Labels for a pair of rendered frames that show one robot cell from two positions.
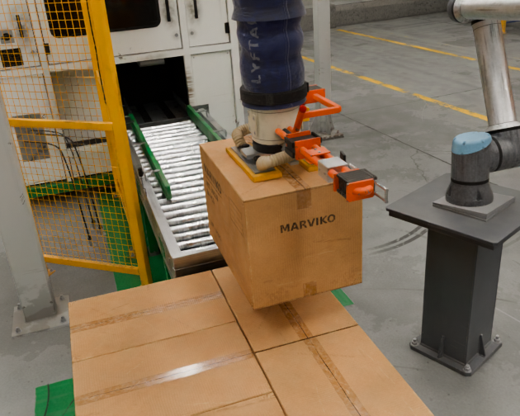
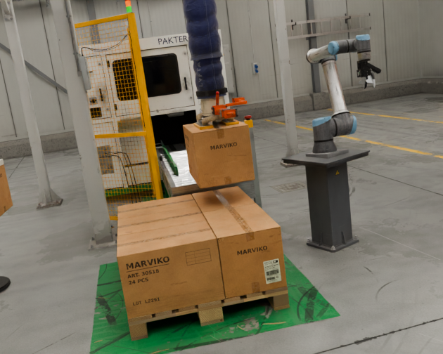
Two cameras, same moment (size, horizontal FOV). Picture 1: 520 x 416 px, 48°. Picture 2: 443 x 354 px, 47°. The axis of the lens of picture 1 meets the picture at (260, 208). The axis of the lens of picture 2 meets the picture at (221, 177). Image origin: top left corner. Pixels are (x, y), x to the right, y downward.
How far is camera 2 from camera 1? 196 cm
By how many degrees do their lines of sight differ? 15
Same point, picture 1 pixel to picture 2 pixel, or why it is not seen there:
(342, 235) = (241, 153)
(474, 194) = (323, 146)
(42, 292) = (105, 226)
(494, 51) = (331, 76)
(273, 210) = (206, 138)
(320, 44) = (287, 103)
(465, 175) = (318, 137)
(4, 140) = (91, 138)
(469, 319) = (330, 218)
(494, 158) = (332, 127)
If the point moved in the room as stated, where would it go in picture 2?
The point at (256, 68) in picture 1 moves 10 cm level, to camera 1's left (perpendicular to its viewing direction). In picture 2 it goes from (200, 80) to (187, 81)
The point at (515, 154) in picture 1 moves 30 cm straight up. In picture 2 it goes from (344, 126) to (342, 87)
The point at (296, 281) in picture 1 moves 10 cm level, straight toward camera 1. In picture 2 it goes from (220, 175) to (218, 178)
